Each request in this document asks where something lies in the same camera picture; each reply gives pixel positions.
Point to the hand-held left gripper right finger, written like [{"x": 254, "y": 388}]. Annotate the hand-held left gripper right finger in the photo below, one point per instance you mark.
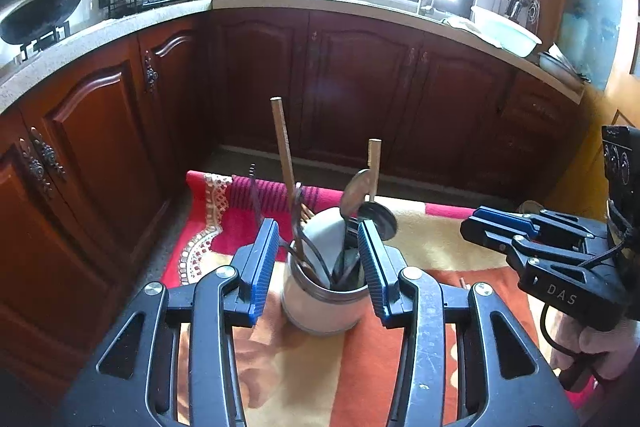
[{"x": 372, "y": 262}]

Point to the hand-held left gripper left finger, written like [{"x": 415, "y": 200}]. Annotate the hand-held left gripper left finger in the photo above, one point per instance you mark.
[{"x": 265, "y": 257}]

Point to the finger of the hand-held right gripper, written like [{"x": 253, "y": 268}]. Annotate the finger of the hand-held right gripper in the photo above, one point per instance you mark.
[
  {"x": 495, "y": 234},
  {"x": 505, "y": 213}
]

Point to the dark metal fork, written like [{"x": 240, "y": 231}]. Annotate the dark metal fork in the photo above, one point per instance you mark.
[{"x": 255, "y": 192}]

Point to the white steel utensil container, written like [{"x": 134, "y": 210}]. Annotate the white steel utensil container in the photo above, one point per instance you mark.
[{"x": 320, "y": 307}]

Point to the shiny metal spoon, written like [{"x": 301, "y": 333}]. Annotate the shiny metal spoon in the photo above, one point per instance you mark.
[{"x": 356, "y": 192}]

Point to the person's right hand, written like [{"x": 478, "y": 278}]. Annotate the person's right hand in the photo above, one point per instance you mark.
[{"x": 612, "y": 349}]

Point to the printed blanket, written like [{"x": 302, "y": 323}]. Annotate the printed blanket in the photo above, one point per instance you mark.
[{"x": 440, "y": 247}]

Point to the pale metal fork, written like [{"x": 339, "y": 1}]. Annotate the pale metal fork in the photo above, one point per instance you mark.
[{"x": 300, "y": 207}]

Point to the wooden door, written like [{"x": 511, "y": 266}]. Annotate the wooden door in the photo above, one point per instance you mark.
[{"x": 625, "y": 102}]

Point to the wooden kitchen cabinets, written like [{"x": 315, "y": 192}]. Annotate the wooden kitchen cabinets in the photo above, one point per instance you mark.
[{"x": 350, "y": 87}]

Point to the white wash basin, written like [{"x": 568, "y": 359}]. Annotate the white wash basin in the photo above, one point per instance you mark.
[{"x": 505, "y": 29}]

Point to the frosted glass door panel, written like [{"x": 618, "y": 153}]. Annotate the frosted glass door panel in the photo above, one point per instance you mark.
[{"x": 590, "y": 7}]

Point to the speckled stone countertop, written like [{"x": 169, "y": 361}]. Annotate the speckled stone countertop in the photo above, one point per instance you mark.
[{"x": 125, "y": 24}]

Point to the gas stove grate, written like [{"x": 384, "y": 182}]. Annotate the gas stove grate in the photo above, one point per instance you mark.
[{"x": 42, "y": 39}]

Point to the black wok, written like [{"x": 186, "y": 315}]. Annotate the black wok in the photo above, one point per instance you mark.
[{"x": 45, "y": 14}]

